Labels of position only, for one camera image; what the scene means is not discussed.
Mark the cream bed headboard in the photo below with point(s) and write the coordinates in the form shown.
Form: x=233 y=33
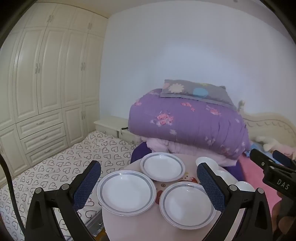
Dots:
x=270 y=125

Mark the white plate with grey rim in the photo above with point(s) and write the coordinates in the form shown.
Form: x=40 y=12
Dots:
x=187 y=206
x=163 y=166
x=126 y=192

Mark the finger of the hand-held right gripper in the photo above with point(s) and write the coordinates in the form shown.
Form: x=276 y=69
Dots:
x=261 y=160
x=283 y=159

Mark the grey floral pillow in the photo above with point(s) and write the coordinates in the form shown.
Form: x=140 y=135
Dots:
x=194 y=91

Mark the cream plush toy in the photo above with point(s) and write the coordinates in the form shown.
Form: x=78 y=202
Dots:
x=272 y=142

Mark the dark purple cloth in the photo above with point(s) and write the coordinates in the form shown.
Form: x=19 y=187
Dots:
x=136 y=154

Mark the white bowl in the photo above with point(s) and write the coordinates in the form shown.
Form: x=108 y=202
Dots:
x=204 y=161
x=225 y=177
x=242 y=185

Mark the cream nightstand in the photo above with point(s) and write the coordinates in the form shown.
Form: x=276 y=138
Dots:
x=108 y=122

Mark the heart-print bed sheet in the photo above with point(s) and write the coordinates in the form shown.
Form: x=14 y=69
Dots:
x=69 y=160

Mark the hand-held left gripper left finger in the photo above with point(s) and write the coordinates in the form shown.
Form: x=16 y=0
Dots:
x=86 y=185

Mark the person's right hand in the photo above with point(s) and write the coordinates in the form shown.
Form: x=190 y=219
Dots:
x=276 y=213

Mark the cream wardrobe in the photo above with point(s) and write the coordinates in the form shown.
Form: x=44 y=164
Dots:
x=46 y=81

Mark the folded pale pink blanket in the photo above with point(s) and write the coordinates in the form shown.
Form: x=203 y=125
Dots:
x=161 y=144

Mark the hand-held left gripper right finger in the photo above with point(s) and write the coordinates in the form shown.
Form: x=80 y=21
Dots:
x=210 y=185

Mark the pink bed blanket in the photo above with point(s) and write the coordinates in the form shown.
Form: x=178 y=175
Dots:
x=259 y=180

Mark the round pink table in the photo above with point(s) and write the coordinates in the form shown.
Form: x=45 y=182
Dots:
x=138 y=229

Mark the purple floral quilt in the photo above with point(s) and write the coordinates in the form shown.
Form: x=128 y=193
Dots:
x=185 y=125

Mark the blue printed pillow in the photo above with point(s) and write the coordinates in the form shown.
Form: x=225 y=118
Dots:
x=255 y=148

